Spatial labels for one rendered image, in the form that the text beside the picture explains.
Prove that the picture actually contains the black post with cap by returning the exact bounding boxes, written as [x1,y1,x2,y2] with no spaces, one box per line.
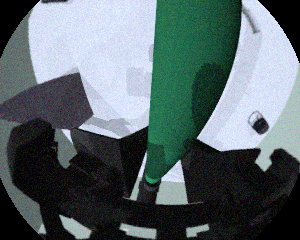
[137,165,158,204]

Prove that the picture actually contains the green long cylindrical rod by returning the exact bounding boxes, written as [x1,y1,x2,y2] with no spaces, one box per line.
[146,0,243,184]

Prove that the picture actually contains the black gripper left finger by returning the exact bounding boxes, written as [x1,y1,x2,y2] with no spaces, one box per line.
[70,125,149,199]

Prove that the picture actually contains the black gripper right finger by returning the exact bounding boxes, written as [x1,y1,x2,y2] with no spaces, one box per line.
[181,139,261,204]

